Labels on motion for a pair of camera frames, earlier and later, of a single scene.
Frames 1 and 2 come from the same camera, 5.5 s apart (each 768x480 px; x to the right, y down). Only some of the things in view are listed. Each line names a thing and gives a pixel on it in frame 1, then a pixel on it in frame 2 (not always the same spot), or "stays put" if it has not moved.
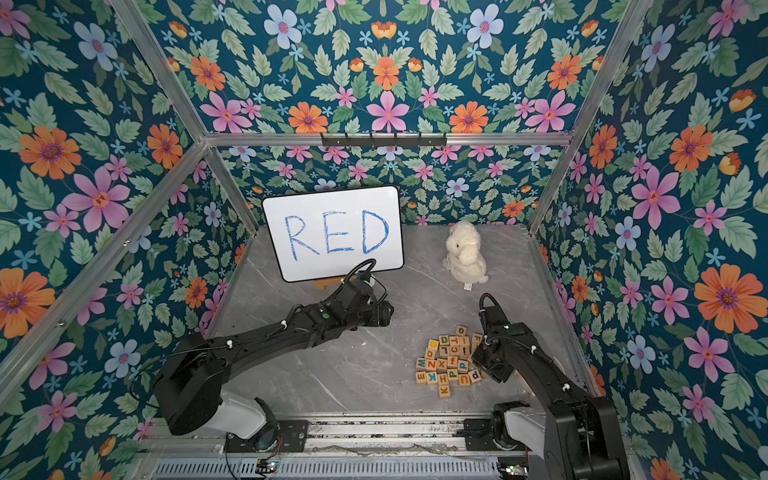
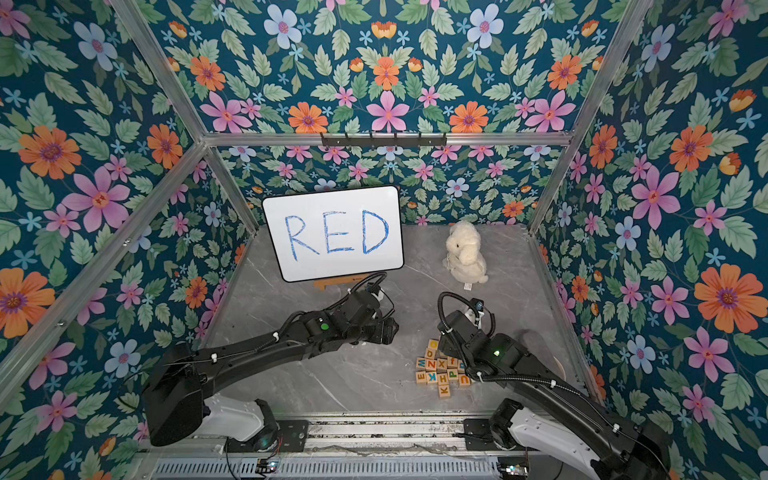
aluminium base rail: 340,449 stays put
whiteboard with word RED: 325,235 stays put
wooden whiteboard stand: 324,283 stays put
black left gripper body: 368,316 to 371,331
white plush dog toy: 465,257 stays put
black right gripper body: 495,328 to 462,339
